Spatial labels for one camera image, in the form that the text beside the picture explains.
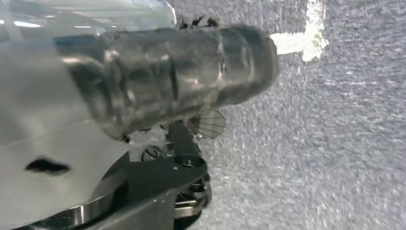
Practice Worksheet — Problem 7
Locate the white floor tape mark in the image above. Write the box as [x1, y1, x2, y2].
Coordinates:
[270, 0, 329, 63]

